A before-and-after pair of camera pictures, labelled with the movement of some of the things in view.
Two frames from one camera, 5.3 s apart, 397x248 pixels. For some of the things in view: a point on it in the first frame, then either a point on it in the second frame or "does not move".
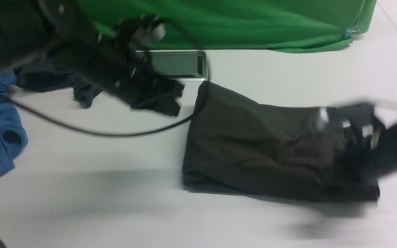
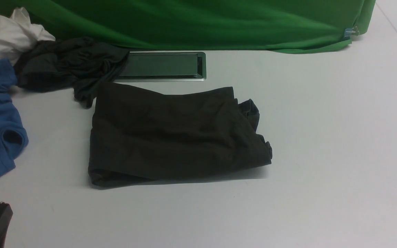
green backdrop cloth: [287, 26] does not move
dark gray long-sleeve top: [233, 143] → [138, 136]
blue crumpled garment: [1, 137] does not move
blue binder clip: [349, 31] does not move
